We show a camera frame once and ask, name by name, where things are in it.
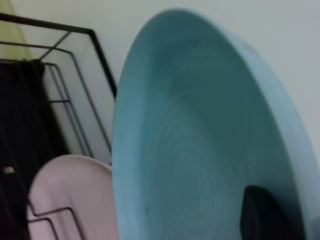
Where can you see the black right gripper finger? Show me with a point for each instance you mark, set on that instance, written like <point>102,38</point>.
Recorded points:
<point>263,219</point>

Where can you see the light blue round plate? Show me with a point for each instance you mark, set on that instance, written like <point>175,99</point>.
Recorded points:
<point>199,116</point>

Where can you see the pink round plate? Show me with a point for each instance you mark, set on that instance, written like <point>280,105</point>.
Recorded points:
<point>71,198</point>

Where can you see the black wire dish rack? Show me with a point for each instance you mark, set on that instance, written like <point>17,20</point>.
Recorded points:
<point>77,79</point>

